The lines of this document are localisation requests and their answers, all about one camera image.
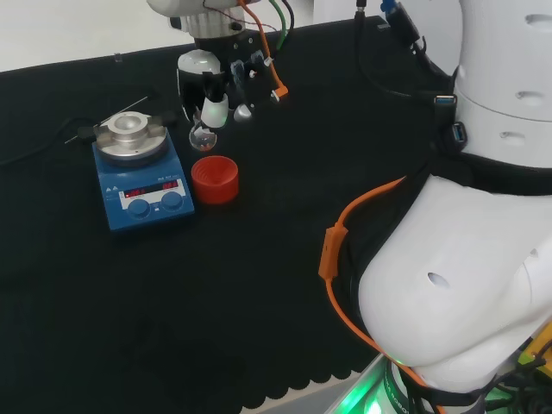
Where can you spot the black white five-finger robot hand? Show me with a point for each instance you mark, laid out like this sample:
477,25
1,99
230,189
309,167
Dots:
199,64

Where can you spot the clear glass round-bottom flask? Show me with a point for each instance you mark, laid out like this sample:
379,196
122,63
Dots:
202,140

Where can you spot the heater with blue base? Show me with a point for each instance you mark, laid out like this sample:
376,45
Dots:
142,202

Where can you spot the thin metal probe rod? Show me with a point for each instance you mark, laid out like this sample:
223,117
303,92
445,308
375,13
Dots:
133,104

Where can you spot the clear tape piece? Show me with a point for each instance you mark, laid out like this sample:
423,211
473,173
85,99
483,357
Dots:
117,58

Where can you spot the black bench cloth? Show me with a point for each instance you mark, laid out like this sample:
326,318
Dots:
215,280

